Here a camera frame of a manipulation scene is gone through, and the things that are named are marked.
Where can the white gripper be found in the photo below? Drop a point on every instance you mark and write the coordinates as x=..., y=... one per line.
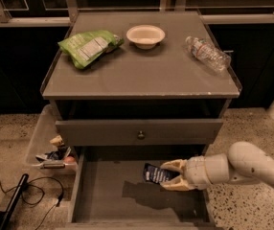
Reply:
x=194, y=172

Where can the dark blue rxbar wrapper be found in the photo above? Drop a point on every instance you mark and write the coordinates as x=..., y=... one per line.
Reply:
x=157, y=175

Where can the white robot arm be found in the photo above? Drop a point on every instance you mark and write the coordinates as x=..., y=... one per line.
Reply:
x=242, y=164

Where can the brass round drawer knob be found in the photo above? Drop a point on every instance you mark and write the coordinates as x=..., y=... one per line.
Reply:
x=141, y=135

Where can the closed grey upper drawer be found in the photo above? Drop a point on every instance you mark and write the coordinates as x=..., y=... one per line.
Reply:
x=124, y=132

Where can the open grey middle drawer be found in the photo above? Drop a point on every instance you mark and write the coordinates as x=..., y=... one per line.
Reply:
x=110, y=193

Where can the grey wooden drawer cabinet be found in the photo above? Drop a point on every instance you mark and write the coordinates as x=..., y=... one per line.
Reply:
x=164, y=82

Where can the snack items in bin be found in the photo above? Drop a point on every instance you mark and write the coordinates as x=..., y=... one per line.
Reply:
x=61, y=158

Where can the clear plastic water bottle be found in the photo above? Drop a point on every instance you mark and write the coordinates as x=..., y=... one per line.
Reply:
x=208, y=54

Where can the clear plastic storage bin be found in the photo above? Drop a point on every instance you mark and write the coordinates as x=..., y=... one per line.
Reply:
x=44, y=131

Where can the white paper bowl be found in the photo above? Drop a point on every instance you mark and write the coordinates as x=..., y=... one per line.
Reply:
x=145, y=36

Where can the green chip bag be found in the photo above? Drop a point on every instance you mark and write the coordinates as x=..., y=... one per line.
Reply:
x=84, y=48

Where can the black flat bar on floor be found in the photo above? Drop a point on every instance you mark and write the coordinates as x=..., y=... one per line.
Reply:
x=6, y=216

